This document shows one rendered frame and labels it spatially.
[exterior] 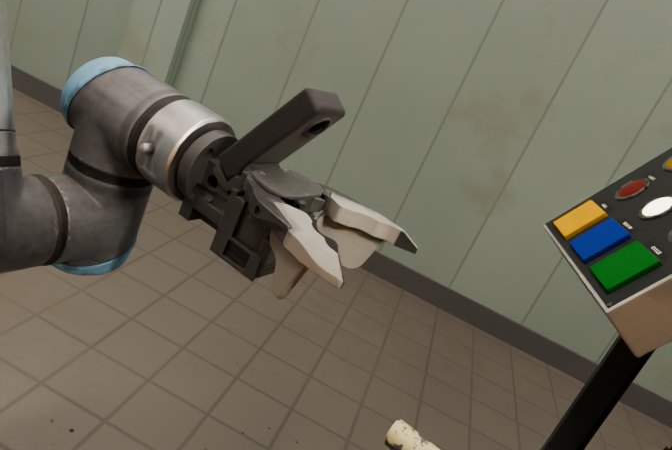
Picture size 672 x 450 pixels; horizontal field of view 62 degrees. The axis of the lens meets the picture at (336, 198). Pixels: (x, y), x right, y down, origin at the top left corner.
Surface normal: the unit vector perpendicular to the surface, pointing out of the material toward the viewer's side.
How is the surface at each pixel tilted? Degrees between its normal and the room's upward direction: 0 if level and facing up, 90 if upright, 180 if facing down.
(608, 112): 90
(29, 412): 0
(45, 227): 66
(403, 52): 90
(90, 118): 91
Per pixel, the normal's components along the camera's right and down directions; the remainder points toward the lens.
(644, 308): -0.11, 0.29
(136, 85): 0.05, -0.67
